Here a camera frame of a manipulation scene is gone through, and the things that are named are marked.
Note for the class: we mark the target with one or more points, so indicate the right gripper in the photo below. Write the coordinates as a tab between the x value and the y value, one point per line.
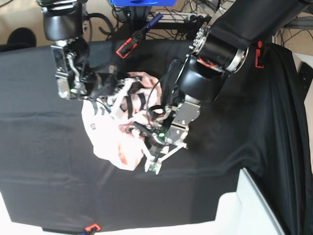
109	91

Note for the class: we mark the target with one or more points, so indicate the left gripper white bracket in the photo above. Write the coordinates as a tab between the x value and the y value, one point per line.
157	145

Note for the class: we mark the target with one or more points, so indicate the light pink T-shirt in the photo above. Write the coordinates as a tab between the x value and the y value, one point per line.
111	136

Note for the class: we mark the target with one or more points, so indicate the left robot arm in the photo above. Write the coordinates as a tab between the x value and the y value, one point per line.
232	61

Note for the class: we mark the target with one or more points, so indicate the blue plastic box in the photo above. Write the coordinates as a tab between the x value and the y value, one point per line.
143	2

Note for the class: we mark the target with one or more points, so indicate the small red black clamp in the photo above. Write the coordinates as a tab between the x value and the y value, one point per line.
92	228

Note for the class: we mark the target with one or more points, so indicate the black table cloth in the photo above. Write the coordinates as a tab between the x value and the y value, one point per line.
49	176

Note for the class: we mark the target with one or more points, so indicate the red clamp at right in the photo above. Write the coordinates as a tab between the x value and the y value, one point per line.
259	55

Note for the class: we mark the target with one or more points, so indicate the blue handled bar clamp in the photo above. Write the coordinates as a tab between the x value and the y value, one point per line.
126	48

